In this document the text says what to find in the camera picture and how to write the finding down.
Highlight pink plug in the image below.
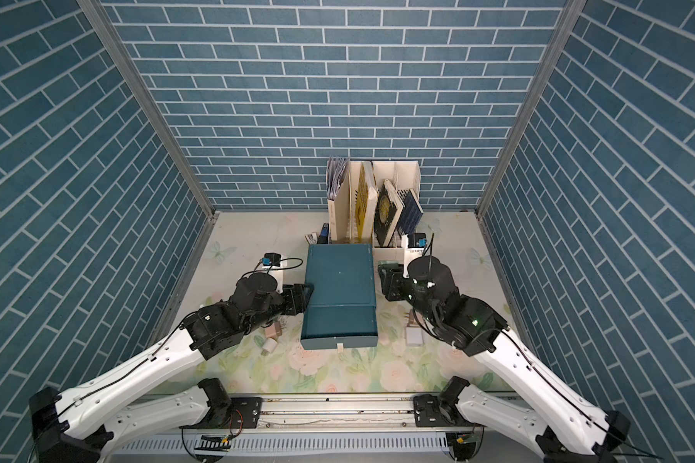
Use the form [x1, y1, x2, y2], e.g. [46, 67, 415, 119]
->
[264, 321, 283, 340]

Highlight magazines in left slot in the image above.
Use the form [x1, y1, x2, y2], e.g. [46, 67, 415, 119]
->
[326, 157, 349, 201]

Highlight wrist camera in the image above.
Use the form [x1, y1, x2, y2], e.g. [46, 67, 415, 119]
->
[407, 233, 428, 249]
[262, 252, 283, 268]

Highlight white file organizer rack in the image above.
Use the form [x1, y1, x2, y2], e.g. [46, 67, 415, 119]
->
[326, 157, 424, 260]

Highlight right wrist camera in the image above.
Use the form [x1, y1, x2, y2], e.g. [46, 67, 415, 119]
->
[407, 233, 428, 249]

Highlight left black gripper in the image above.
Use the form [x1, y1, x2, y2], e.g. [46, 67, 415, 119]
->
[241, 284, 317, 336]

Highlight dark blue book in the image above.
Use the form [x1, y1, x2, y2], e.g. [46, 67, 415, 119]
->
[397, 189, 424, 235]

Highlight metal base rail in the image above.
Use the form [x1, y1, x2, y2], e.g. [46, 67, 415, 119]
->
[178, 392, 575, 435]

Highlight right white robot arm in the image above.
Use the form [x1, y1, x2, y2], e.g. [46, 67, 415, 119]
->
[378, 256, 631, 462]

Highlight yellow book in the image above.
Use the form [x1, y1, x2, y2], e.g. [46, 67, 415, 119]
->
[353, 161, 378, 244]

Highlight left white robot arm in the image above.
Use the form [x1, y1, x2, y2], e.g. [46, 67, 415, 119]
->
[29, 272, 314, 462]

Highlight teal drawer cabinet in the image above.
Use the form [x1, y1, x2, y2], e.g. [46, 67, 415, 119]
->
[300, 244, 378, 351]

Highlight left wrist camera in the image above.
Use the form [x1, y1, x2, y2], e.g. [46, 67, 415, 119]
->
[262, 252, 283, 268]

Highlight black and gold book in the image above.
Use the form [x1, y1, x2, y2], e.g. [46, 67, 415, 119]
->
[374, 179, 403, 247]

